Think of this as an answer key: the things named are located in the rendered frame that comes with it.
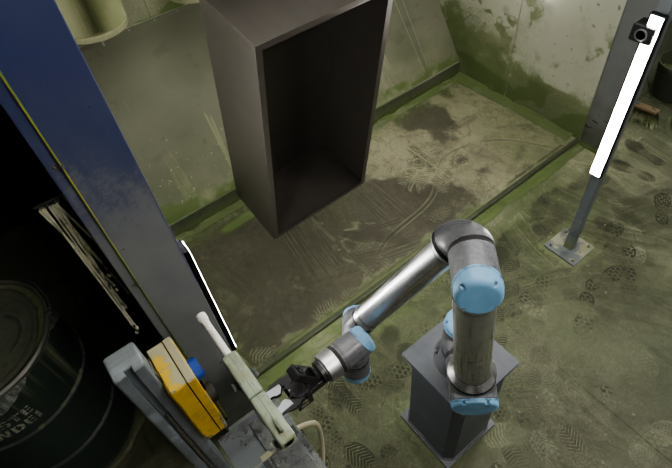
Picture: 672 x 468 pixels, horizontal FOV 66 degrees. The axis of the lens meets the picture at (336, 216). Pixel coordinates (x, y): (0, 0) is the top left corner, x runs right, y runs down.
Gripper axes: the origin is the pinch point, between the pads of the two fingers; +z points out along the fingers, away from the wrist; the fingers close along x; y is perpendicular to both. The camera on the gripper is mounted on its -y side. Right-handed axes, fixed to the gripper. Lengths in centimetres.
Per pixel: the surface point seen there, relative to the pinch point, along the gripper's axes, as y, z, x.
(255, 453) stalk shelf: 30.3, 7.1, 4.0
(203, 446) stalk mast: -12.7, 16.0, -3.4
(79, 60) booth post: -85, -5, 46
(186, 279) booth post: -8.8, -3.4, 46.5
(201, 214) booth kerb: 97, -43, 175
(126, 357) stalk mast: -55, 17, 0
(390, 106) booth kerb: 98, -202, 175
